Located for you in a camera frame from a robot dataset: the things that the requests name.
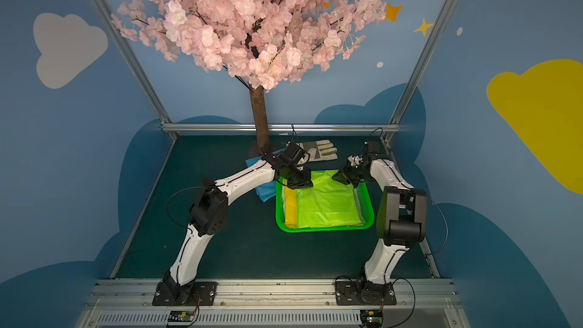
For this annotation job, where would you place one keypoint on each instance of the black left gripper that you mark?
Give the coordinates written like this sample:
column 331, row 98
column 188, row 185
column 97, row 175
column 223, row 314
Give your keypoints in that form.
column 298, row 178

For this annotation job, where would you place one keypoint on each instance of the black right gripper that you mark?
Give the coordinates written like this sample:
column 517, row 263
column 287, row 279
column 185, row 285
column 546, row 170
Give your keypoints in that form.
column 345, row 176

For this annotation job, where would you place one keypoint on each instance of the lime green raincoat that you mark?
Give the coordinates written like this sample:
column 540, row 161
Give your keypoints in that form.
column 326, row 204

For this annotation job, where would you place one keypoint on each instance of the blue raincoat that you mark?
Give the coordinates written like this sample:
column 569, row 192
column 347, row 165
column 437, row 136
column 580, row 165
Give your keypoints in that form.
column 266, row 191

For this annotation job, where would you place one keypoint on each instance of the large yellow raincoat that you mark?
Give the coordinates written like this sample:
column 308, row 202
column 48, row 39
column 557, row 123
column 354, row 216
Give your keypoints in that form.
column 290, row 208

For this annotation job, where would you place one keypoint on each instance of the green plastic basket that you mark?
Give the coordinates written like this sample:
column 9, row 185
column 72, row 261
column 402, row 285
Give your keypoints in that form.
column 362, row 199

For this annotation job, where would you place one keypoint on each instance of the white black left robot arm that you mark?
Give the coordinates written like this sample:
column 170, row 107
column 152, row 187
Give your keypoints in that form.
column 209, row 211

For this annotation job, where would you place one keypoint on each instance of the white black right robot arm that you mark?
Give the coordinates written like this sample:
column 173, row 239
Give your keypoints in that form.
column 401, row 223

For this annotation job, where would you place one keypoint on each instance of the grey white work glove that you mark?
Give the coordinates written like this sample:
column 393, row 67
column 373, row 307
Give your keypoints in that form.
column 316, row 151

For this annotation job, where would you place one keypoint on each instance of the right circuit board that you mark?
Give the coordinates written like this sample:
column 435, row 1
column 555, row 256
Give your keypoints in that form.
column 371, row 319

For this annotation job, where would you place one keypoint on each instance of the circuit board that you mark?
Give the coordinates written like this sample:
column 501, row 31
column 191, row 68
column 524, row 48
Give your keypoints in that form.
column 371, row 319
column 180, row 318

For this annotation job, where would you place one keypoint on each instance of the pink cherry blossom tree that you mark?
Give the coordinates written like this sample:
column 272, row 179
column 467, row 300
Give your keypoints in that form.
column 260, row 43

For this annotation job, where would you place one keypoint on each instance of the left circuit board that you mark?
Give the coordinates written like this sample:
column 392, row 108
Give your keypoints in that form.
column 180, row 318

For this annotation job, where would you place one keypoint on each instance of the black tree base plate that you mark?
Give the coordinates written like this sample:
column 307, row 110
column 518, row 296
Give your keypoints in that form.
column 256, row 152

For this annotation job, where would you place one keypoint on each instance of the rear aluminium frame bar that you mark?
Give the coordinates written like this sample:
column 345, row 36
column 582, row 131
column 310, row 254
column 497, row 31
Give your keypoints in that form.
column 199, row 128

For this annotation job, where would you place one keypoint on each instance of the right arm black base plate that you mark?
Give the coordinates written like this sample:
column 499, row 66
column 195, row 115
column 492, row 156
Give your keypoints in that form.
column 364, row 293

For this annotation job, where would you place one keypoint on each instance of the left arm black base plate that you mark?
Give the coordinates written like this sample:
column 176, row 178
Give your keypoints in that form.
column 192, row 294

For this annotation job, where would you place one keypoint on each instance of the aluminium rail at front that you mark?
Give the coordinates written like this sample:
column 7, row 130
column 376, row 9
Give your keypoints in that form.
column 274, row 303

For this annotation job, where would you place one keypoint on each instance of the right aluminium frame post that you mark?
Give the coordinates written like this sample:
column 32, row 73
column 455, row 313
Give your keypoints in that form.
column 442, row 19

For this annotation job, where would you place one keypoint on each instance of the aluminium frame post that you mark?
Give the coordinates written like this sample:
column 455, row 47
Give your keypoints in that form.
column 104, row 11
column 442, row 19

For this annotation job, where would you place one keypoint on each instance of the left aluminium frame post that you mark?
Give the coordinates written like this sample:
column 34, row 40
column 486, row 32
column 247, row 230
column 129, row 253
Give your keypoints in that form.
column 104, row 11

